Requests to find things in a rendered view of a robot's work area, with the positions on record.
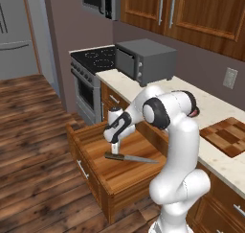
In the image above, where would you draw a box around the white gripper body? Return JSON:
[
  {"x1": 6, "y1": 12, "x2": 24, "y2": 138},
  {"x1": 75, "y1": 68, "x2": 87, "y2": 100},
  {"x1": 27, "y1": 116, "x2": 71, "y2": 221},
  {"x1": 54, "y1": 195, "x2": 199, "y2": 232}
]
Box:
[{"x1": 110, "y1": 141, "x2": 122, "y2": 155}]

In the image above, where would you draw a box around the open wooden drawer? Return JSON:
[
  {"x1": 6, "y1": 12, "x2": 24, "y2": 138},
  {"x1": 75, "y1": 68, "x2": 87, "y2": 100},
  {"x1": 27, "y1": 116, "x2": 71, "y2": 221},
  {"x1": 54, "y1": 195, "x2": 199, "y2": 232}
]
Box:
[{"x1": 65, "y1": 120, "x2": 168, "y2": 225}]

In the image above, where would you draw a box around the wooden drawer front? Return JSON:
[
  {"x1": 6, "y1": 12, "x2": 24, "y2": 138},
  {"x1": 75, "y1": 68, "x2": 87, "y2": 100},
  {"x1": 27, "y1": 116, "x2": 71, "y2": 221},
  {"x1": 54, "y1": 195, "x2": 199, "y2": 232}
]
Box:
[
  {"x1": 209, "y1": 174, "x2": 245, "y2": 226},
  {"x1": 100, "y1": 81, "x2": 132, "y2": 114}
]

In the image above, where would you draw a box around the dark plate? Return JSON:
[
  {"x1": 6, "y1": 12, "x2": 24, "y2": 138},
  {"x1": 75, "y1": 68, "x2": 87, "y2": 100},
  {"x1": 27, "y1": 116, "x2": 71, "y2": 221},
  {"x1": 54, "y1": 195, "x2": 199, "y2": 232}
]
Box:
[{"x1": 189, "y1": 105, "x2": 202, "y2": 118}]

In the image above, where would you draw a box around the chequered wooden cutting board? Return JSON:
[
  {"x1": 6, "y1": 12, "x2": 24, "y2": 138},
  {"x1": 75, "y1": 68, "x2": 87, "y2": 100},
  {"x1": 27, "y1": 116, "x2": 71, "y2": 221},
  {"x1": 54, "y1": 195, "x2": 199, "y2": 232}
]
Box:
[{"x1": 199, "y1": 116, "x2": 245, "y2": 159}]

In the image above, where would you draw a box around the silver stove with black hob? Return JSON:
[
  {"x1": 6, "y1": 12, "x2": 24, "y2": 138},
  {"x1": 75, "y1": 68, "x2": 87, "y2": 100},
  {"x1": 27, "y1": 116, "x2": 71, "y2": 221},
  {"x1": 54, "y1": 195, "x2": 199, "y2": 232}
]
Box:
[{"x1": 69, "y1": 44, "x2": 118, "y2": 127}]

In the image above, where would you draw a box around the grey toaster oven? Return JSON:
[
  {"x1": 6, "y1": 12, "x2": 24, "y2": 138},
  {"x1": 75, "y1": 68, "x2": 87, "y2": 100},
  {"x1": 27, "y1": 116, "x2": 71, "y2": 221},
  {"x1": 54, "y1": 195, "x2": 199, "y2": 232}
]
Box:
[{"x1": 115, "y1": 37, "x2": 179, "y2": 88}]

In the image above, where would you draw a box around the grey microwave oven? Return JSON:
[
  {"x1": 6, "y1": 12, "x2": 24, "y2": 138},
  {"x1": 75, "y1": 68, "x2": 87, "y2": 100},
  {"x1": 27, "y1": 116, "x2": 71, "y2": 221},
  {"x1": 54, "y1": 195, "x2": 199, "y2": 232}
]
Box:
[{"x1": 80, "y1": 0, "x2": 122, "y2": 22}]

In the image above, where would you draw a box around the grey fridge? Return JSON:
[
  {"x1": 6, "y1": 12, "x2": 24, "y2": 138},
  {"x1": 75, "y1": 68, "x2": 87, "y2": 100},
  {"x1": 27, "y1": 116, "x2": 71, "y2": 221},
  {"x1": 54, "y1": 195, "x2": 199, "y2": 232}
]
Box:
[{"x1": 0, "y1": 0, "x2": 41, "y2": 82}]

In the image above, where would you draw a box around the knife with dark handle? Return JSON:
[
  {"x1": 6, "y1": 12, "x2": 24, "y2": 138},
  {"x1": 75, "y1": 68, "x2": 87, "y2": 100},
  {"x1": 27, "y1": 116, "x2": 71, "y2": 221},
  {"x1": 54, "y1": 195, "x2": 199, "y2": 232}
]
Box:
[{"x1": 103, "y1": 151, "x2": 160, "y2": 165}]

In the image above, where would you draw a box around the silver drawer handle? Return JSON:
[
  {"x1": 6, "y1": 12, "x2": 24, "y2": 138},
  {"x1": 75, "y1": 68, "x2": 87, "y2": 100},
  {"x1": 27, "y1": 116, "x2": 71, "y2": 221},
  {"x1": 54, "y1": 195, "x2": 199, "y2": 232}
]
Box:
[
  {"x1": 76, "y1": 159, "x2": 90, "y2": 180},
  {"x1": 108, "y1": 94, "x2": 121, "y2": 105},
  {"x1": 232, "y1": 203, "x2": 245, "y2": 219}
]

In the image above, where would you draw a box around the grey wall socket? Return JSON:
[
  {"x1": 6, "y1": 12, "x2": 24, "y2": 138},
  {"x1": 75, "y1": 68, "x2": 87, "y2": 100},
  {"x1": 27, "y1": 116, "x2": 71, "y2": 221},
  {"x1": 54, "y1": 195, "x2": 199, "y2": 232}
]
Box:
[{"x1": 222, "y1": 66, "x2": 239, "y2": 90}]

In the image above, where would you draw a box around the wooden wall cupboard door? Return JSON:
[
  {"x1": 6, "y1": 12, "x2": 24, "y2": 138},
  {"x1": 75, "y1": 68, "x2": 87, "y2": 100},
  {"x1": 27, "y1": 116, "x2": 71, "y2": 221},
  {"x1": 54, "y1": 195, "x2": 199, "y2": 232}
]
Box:
[
  {"x1": 120, "y1": 0, "x2": 167, "y2": 35},
  {"x1": 164, "y1": 0, "x2": 245, "y2": 62}
]

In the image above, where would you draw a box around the silver cupboard handle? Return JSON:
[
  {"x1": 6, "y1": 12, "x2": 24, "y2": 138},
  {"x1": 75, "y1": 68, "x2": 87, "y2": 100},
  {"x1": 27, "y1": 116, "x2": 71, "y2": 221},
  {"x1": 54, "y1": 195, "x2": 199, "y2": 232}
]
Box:
[
  {"x1": 158, "y1": 0, "x2": 167, "y2": 27},
  {"x1": 168, "y1": 0, "x2": 178, "y2": 30}
]

